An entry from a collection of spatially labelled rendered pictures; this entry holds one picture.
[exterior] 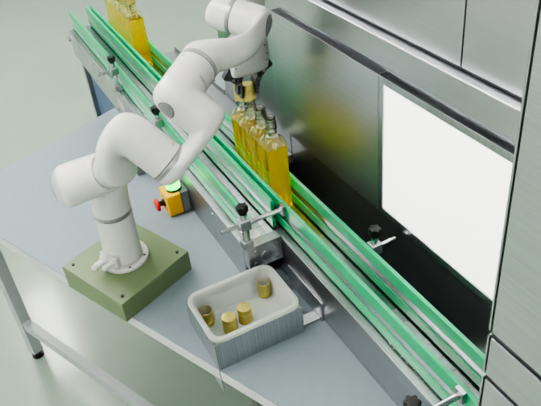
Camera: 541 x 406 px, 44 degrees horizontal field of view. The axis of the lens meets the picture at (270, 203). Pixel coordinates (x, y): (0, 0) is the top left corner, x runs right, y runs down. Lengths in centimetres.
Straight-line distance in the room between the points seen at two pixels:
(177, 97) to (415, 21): 46
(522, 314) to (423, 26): 73
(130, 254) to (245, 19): 66
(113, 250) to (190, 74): 58
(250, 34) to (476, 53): 46
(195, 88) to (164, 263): 59
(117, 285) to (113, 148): 50
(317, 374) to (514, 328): 87
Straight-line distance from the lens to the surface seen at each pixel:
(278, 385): 150
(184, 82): 130
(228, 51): 138
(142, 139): 131
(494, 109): 115
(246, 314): 158
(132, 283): 171
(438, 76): 124
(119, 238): 169
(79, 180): 146
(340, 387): 149
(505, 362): 73
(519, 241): 62
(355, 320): 145
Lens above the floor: 192
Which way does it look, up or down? 36 degrees down
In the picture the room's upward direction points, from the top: 6 degrees counter-clockwise
